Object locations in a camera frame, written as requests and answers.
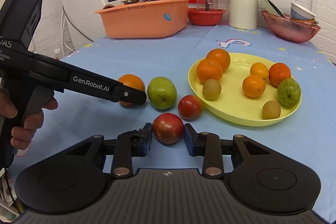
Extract red apple front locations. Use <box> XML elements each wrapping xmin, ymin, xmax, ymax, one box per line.
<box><xmin>153</xmin><ymin>113</ymin><xmax>184</xmax><ymax>144</ymax></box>

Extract red apple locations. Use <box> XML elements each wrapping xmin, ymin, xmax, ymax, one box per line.
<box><xmin>178</xmin><ymin>95</ymin><xmax>203</xmax><ymax>121</ymax></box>
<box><xmin>153</xmin><ymin>113</ymin><xmax>184</xmax><ymax>144</ymax></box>

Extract medium orange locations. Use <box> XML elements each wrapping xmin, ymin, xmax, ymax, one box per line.
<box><xmin>242</xmin><ymin>76</ymin><xmax>266</xmax><ymax>98</ymax></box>

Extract small yellow orange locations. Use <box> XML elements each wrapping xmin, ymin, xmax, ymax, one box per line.
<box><xmin>249</xmin><ymin>63</ymin><xmax>269</xmax><ymax>81</ymax></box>

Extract person's left hand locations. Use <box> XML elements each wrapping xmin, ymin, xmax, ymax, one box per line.
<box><xmin>0</xmin><ymin>87</ymin><xmax>59</xmax><ymax>151</ymax></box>

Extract red apple back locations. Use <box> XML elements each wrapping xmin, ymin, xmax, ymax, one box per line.
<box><xmin>178</xmin><ymin>95</ymin><xmax>203</xmax><ymax>121</ymax></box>

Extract brown kiwi left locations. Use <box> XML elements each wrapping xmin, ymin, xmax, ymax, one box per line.
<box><xmin>202</xmin><ymin>79</ymin><xmax>222</xmax><ymax>100</ymax></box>

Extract brown kiwi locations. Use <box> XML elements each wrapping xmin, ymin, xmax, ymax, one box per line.
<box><xmin>202</xmin><ymin>79</ymin><xmax>222</xmax><ymax>100</ymax></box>
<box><xmin>262</xmin><ymin>101</ymin><xmax>281</xmax><ymax>119</ymax></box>

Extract green apple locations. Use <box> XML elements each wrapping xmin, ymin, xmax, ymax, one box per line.
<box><xmin>147</xmin><ymin>76</ymin><xmax>177</xmax><ymax>110</ymax></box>

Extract large orange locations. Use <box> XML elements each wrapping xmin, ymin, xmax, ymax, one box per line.
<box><xmin>118</xmin><ymin>74</ymin><xmax>146</xmax><ymax>106</ymax></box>

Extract blue patterned tablecloth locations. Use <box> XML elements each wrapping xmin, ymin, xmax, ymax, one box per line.
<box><xmin>9</xmin><ymin>25</ymin><xmax>335</xmax><ymax>222</ymax></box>

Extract yellow plastic plate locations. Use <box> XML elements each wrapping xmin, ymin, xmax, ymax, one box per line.
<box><xmin>187</xmin><ymin>52</ymin><xmax>302</xmax><ymax>127</ymax></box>

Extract brown kiwi right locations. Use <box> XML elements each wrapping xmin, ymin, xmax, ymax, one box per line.
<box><xmin>262</xmin><ymin>101</ymin><xmax>281</xmax><ymax>119</ymax></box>

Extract white countertop appliance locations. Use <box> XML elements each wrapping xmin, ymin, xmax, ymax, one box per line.
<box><xmin>62</xmin><ymin>0</ymin><xmax>127</xmax><ymax>50</ymax></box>

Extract tangerine plate front left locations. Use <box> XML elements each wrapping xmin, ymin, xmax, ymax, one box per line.
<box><xmin>196</xmin><ymin>58</ymin><xmax>223</xmax><ymax>84</ymax></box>

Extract tangerine plate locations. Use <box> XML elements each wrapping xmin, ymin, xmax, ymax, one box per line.
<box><xmin>206</xmin><ymin>48</ymin><xmax>231</xmax><ymax>72</ymax></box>
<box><xmin>196</xmin><ymin>58</ymin><xmax>223</xmax><ymax>84</ymax></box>

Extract tangerine plate rear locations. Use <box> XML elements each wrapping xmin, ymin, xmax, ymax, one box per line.
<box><xmin>206</xmin><ymin>48</ymin><xmax>231</xmax><ymax>72</ymax></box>

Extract green guava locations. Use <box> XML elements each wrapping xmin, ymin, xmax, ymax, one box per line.
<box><xmin>277</xmin><ymin>78</ymin><xmax>301</xmax><ymax>107</ymax></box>

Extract tangerine with stem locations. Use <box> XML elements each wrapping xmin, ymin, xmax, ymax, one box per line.
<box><xmin>269</xmin><ymin>63</ymin><xmax>291</xmax><ymax>87</ymax></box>

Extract orange plastic basin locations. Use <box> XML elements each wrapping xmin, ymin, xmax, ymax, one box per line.
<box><xmin>96</xmin><ymin>0</ymin><xmax>191</xmax><ymax>39</ymax></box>

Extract red plastic basket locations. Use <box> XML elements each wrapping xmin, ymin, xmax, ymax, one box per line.
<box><xmin>188</xmin><ymin>8</ymin><xmax>226</xmax><ymax>26</ymax></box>

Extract metal dishes in basin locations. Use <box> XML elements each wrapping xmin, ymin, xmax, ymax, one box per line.
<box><xmin>96</xmin><ymin>0</ymin><xmax>179</xmax><ymax>14</ymax></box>

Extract pink glass bowl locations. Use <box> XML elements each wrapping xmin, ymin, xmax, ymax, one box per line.
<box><xmin>261</xmin><ymin>10</ymin><xmax>321</xmax><ymax>44</ymax></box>

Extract white square plate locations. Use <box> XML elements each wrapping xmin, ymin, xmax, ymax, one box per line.
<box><xmin>260</xmin><ymin>0</ymin><xmax>285</xmax><ymax>17</ymax></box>

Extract stacked blue white bowls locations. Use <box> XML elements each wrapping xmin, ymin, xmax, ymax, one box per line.
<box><xmin>290</xmin><ymin>2</ymin><xmax>318</xmax><ymax>25</ymax></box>

